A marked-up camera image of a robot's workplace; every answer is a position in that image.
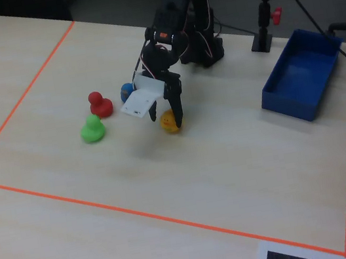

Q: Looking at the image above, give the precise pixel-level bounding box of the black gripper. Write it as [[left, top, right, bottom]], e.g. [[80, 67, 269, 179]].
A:
[[138, 37, 192, 133]]

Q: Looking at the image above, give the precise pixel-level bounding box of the yellow rubber duck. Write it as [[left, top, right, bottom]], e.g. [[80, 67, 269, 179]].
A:
[[157, 107, 186, 136]]

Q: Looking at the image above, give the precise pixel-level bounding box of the white paper with black bar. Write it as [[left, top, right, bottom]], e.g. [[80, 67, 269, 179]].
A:
[[250, 228, 346, 259]]

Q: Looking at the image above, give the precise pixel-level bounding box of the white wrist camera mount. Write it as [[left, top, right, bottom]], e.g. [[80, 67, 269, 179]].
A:
[[114, 68, 171, 123]]

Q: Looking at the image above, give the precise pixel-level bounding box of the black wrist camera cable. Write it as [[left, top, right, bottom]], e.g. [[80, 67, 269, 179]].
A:
[[126, 37, 155, 84]]

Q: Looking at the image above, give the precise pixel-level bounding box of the green rubber duck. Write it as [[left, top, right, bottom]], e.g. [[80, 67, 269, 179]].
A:
[[77, 112, 108, 146]]

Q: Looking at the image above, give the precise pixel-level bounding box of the black camera stand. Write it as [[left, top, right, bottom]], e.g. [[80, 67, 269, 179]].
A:
[[243, 0, 292, 55]]

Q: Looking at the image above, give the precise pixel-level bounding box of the blue plastic box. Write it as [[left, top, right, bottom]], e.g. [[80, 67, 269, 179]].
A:
[[249, 21, 346, 130]]

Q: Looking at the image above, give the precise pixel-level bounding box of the red stand knob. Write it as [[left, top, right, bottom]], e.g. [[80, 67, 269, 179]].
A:
[[271, 6, 286, 26]]

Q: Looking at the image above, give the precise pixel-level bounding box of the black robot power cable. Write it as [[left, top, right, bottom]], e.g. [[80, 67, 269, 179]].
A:
[[216, 16, 260, 43]]

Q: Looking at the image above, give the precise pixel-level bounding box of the red rubber duck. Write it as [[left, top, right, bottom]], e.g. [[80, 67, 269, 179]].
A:
[[86, 89, 115, 121]]

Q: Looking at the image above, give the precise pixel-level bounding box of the blue rubber duck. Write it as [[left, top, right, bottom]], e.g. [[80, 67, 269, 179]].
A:
[[119, 81, 138, 104]]

